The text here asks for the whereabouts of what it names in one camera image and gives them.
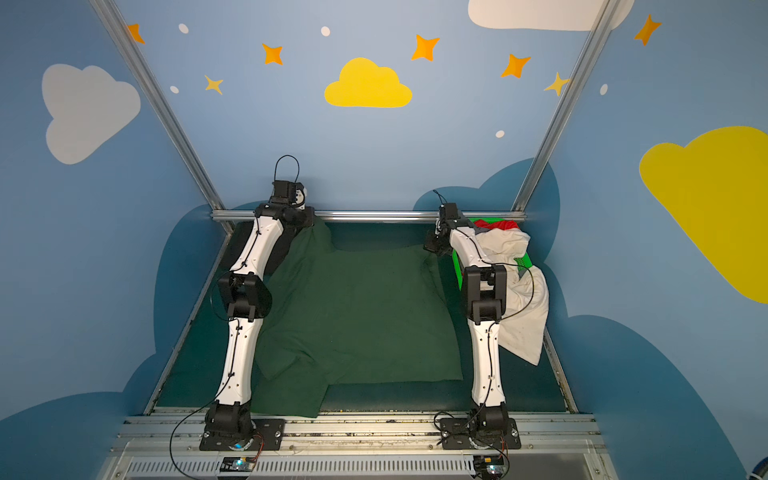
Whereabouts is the folded black t-shirt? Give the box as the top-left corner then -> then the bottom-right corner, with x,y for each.
229,216 -> 298,280

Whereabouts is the bright green basket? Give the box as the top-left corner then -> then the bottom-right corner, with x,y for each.
452,228 -> 532,288

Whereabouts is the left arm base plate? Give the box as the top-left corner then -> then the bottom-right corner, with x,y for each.
199,418 -> 286,452

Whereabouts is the aluminium frame left post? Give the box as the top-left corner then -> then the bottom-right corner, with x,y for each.
90,0 -> 225,214

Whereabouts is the left controller board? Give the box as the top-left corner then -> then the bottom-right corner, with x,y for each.
219,456 -> 257,473

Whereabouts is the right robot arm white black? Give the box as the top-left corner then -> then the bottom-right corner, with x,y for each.
425,221 -> 510,435

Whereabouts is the aluminium frame back rail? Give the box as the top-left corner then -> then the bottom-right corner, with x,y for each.
211,210 -> 526,224

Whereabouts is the aluminium frame right post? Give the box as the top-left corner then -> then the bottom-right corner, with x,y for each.
511,0 -> 622,215

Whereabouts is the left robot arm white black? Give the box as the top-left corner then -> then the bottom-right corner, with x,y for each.
203,203 -> 314,450

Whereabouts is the aluminium front rail base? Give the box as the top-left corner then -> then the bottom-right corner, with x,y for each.
98,409 -> 618,479

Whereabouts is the dark green t-shirt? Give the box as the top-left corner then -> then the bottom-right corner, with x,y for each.
251,221 -> 463,417

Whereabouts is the white t-shirt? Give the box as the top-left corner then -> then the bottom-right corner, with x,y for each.
477,228 -> 549,366

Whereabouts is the red t-shirt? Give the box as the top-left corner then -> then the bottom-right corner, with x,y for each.
473,218 -> 519,231

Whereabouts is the controller board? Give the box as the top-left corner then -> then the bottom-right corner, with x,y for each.
219,456 -> 257,473
472,455 -> 507,479

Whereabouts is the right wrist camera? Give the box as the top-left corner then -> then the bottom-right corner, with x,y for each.
436,203 -> 462,230

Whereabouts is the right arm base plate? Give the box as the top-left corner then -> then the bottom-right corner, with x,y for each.
436,417 -> 521,451

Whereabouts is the aluminium frame post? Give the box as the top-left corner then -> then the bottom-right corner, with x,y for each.
90,0 -> 225,214
511,0 -> 622,215

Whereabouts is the right controller board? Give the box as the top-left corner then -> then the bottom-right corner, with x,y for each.
472,455 -> 507,479

